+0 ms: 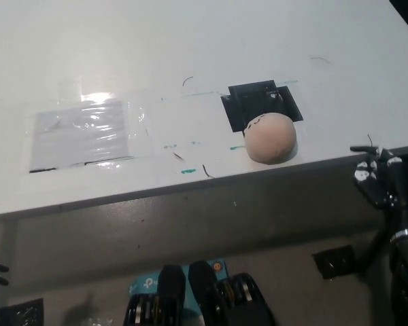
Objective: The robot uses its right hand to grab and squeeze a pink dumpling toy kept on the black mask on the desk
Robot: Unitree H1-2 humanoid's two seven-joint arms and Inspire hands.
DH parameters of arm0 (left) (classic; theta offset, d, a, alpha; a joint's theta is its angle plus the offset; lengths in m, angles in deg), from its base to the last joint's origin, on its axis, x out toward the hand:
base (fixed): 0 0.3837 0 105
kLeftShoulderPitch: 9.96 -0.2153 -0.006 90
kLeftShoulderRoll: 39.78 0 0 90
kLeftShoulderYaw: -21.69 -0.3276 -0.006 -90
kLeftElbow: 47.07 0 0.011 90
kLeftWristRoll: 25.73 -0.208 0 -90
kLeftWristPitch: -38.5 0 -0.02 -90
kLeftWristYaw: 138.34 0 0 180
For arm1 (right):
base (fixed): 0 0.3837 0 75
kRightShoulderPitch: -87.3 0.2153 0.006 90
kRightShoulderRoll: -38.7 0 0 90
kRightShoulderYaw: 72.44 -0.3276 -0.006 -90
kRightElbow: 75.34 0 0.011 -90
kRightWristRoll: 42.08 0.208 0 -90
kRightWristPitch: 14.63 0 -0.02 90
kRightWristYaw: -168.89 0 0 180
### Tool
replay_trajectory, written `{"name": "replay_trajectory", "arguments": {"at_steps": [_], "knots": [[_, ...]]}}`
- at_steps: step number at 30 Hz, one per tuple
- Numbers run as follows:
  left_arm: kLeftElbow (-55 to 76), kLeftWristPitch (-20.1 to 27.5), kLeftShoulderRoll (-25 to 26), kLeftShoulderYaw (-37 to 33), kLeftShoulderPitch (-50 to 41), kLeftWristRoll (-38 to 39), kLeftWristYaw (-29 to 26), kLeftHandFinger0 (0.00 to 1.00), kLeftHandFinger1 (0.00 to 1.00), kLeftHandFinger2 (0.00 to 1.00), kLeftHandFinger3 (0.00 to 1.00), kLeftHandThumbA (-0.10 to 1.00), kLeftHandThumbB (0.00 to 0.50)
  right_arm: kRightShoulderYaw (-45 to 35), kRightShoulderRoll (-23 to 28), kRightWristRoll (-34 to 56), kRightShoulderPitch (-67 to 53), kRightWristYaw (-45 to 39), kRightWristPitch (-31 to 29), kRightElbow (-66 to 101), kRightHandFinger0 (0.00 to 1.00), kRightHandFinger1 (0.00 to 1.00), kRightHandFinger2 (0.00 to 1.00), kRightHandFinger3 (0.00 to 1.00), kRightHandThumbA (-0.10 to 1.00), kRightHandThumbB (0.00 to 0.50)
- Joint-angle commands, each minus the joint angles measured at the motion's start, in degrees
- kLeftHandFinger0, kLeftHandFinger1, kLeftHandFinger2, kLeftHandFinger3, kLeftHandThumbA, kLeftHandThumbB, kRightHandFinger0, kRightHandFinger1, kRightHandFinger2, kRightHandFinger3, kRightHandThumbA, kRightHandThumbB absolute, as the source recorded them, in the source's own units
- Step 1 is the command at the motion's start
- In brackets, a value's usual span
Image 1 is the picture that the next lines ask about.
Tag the black floor tape square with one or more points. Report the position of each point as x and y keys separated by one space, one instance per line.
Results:
x=20 y=313
x=336 y=265

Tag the black mask square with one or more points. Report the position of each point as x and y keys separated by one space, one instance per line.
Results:
x=248 y=102

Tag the teal router box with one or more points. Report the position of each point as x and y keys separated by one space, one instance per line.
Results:
x=149 y=283

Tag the grey taped sheet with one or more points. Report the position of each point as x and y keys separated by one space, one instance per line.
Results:
x=80 y=136

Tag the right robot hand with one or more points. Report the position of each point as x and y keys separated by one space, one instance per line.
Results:
x=372 y=183

